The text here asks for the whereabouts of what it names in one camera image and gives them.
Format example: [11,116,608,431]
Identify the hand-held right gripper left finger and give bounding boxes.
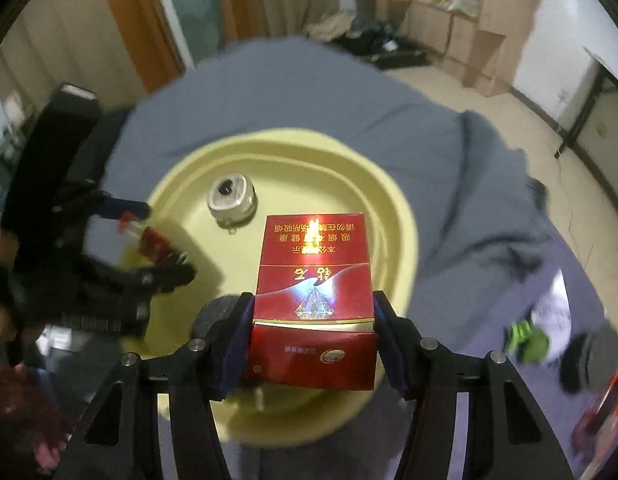
[54,291,256,480]

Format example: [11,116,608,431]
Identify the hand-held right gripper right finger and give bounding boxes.
[371,290,576,480]

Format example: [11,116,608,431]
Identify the green toy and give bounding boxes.
[506,319,550,365]

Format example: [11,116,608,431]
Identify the pile of clothes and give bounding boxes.
[309,10,432,70]

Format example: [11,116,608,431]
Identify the glass door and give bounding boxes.
[159,0,226,63]

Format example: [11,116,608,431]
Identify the dark grey foam cylinder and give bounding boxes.
[559,320,618,394]

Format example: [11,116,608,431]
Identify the black folding table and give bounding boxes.
[554,46,618,203]

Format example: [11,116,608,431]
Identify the dark grey garment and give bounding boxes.
[419,109,547,346]

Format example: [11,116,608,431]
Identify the wooden cabinet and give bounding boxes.
[401,0,537,97]

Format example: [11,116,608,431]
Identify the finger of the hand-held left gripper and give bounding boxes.
[54,187,154,222]
[84,255,198,307]

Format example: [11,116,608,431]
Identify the yellow plastic basin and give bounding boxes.
[139,127,420,447]

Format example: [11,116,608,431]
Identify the navy printed sheet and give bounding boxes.
[439,220,618,480]

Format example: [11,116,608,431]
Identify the dark red cloth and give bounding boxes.
[0,367,70,476]

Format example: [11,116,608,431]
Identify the red lighter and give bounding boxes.
[119,212,188,267]

